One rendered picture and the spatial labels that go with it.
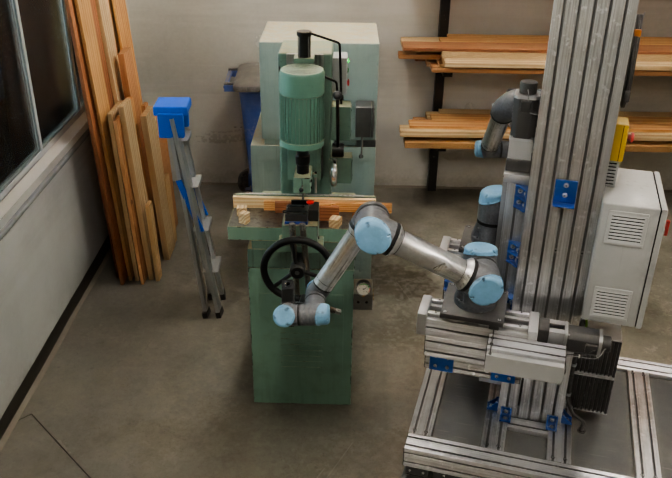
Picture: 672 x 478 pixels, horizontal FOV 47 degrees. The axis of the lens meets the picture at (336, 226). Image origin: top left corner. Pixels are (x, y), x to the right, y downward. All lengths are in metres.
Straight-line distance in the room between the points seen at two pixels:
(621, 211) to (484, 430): 1.04
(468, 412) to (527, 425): 0.24
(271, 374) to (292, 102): 1.24
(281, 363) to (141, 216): 1.37
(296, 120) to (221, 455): 1.42
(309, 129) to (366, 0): 2.35
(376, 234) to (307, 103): 0.75
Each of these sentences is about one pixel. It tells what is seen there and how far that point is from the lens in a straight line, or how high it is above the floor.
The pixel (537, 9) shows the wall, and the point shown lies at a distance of 5.43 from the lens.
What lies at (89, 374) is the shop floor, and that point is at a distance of 3.94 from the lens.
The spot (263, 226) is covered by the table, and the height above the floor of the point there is 0.90.
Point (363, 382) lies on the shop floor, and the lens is 3.74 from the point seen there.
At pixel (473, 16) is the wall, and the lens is 5.36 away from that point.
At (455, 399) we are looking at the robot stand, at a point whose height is 0.21.
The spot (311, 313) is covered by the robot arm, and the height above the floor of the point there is 0.85.
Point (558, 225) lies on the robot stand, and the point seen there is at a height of 1.10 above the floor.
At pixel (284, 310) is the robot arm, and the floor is 0.87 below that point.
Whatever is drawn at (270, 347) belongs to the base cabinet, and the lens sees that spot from 3.43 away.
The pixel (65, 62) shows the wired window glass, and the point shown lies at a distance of 4.50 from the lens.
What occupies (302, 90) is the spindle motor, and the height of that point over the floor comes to 1.45.
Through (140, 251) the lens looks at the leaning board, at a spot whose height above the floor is 0.20.
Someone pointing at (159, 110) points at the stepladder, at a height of 1.14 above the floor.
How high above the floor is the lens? 2.33
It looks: 27 degrees down
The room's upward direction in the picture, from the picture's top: 1 degrees clockwise
